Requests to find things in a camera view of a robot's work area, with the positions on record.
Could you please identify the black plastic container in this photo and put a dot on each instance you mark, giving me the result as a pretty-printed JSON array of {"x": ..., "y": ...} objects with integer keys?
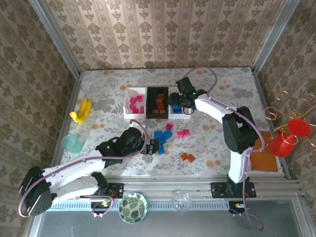
[{"x": 151, "y": 98}]

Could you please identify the aluminium frame post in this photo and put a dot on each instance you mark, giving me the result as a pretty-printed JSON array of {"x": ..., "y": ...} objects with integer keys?
[
  {"x": 56, "y": 37},
  {"x": 274, "y": 37}
]

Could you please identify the red round disc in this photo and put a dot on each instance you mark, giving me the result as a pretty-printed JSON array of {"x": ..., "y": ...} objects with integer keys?
[{"x": 299, "y": 128}]

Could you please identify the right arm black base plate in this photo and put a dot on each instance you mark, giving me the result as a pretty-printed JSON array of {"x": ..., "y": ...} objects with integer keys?
[{"x": 217, "y": 190}]

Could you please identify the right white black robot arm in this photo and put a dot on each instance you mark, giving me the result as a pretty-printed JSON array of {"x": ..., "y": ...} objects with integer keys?
[{"x": 212, "y": 108}]

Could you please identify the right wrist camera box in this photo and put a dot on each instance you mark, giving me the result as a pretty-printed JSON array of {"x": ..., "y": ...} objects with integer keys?
[{"x": 185, "y": 85}]

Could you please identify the small black connector box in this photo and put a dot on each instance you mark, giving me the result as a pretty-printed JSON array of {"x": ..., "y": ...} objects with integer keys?
[
  {"x": 237, "y": 207},
  {"x": 98, "y": 205}
]

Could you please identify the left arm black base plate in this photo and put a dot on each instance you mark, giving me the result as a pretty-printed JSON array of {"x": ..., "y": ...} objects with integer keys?
[{"x": 116, "y": 190}]

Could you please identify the grey metal shelf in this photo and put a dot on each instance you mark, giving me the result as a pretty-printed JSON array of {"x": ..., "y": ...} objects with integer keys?
[{"x": 197, "y": 224}]

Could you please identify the teal translucent cup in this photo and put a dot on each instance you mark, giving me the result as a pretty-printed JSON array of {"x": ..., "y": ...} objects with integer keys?
[{"x": 71, "y": 144}]

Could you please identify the yellow toy banana bunch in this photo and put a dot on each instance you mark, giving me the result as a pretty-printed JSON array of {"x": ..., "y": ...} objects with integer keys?
[{"x": 82, "y": 112}]

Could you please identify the orange lego brick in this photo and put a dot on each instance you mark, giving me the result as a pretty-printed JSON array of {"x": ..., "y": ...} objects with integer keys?
[
  {"x": 159, "y": 100},
  {"x": 160, "y": 106},
  {"x": 162, "y": 111},
  {"x": 156, "y": 111},
  {"x": 161, "y": 96},
  {"x": 190, "y": 158},
  {"x": 184, "y": 156}
]

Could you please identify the clear glass ball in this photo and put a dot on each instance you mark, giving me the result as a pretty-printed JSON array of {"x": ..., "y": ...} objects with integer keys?
[{"x": 181, "y": 200}]

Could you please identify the white plastic container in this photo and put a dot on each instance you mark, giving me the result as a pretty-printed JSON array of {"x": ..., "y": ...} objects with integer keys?
[
  {"x": 180, "y": 116},
  {"x": 133, "y": 116}
]

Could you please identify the pink lego brick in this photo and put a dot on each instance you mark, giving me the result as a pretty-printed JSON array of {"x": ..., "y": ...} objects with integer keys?
[
  {"x": 132, "y": 106},
  {"x": 142, "y": 109},
  {"x": 169, "y": 126},
  {"x": 140, "y": 98},
  {"x": 180, "y": 134},
  {"x": 135, "y": 111},
  {"x": 186, "y": 132},
  {"x": 133, "y": 100}
]

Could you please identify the aluminium table side rail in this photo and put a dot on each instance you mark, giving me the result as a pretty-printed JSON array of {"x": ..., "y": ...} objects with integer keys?
[{"x": 262, "y": 98}]

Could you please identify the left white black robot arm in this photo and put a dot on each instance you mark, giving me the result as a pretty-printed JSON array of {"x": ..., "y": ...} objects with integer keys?
[{"x": 69, "y": 176}]

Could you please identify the orange flat board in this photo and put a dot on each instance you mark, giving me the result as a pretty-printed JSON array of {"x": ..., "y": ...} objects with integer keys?
[{"x": 264, "y": 158}]

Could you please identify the green leaf pattern bowl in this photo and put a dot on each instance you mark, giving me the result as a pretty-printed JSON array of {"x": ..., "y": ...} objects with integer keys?
[{"x": 133, "y": 208}]

